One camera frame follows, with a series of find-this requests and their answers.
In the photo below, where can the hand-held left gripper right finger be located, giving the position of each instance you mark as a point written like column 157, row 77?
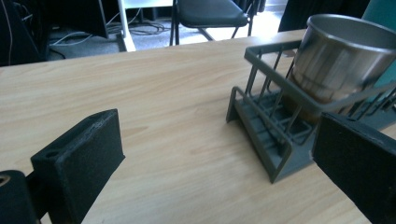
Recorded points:
column 361, row 161

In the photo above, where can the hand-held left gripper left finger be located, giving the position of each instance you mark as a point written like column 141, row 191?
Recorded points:
column 77, row 161

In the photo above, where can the steel cup with brown base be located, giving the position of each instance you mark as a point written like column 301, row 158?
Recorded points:
column 336, row 62

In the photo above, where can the grey metal cup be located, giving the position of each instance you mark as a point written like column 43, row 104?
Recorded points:
column 383, row 12

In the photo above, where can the black folding chair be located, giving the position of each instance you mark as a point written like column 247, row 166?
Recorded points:
column 208, row 12

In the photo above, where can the white desk frame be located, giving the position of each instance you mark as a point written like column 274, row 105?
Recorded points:
column 126, row 31

